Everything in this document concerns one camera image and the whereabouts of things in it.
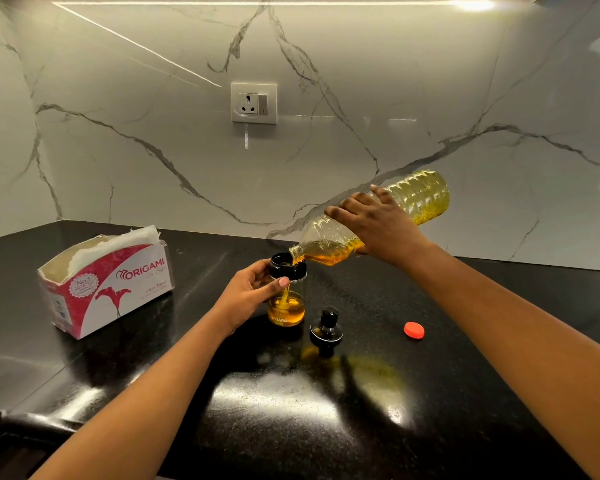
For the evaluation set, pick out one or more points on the stack of white tissues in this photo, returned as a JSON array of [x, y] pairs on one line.
[[110, 244]]

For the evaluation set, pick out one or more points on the brown base cabinet door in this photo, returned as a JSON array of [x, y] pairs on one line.
[[5, 462]]

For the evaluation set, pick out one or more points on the large clear plastic oil bottle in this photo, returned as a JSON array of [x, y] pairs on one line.
[[420, 194]]

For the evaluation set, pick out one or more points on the red plastic bottle cap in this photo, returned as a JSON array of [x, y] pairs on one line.
[[414, 330]]

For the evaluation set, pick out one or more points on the person's left hand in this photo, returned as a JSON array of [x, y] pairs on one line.
[[242, 299]]

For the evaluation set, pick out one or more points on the person's right hand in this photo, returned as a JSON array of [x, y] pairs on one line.
[[385, 229]]

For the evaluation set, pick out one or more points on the black stone countertop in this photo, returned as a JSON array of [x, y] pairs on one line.
[[455, 419]]

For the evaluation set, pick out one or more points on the red and white tissue box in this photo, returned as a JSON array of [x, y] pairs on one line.
[[130, 299]]

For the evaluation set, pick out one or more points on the black knobbed bottle lid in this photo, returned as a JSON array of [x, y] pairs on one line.
[[326, 334]]

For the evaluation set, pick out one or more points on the person's left forearm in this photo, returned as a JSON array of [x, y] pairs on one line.
[[140, 419]]

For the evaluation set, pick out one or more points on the person's right forearm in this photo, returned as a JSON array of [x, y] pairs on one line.
[[530, 344]]

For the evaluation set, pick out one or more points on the white wall socket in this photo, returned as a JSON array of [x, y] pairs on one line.
[[253, 103]]

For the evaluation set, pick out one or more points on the small glass oil bottle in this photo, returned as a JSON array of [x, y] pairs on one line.
[[290, 314]]

